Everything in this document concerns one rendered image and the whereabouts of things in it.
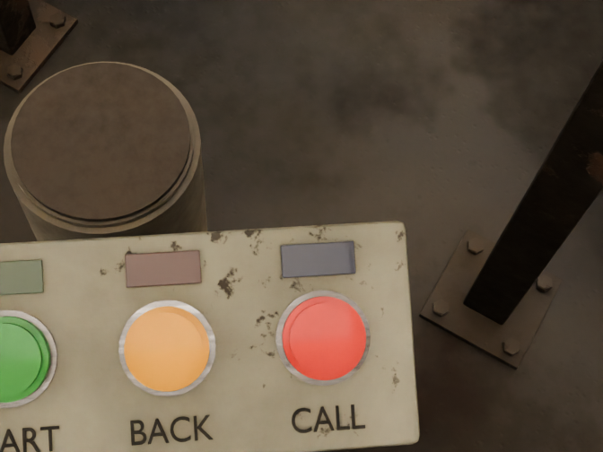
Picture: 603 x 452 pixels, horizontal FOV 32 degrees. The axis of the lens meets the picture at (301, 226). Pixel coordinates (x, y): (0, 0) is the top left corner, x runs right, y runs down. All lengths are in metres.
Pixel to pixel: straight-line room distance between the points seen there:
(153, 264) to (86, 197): 0.13
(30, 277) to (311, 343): 0.14
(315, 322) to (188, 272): 0.07
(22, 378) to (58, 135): 0.20
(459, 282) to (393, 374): 0.66
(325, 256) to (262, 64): 0.79
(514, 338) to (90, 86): 0.64
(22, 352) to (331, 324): 0.14
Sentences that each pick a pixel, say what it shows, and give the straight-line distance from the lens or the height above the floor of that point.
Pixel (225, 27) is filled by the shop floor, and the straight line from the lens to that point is 1.31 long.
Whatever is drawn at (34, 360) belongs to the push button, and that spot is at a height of 0.61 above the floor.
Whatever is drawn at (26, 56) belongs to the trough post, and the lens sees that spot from 1.30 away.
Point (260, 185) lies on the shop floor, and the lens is 1.20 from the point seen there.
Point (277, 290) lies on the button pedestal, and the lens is 0.51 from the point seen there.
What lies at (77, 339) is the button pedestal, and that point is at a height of 0.60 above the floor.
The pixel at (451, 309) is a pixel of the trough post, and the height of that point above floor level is 0.01.
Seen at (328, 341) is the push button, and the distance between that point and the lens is 0.50.
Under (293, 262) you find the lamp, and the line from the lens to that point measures 0.50.
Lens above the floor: 1.08
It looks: 66 degrees down
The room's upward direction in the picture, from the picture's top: 7 degrees clockwise
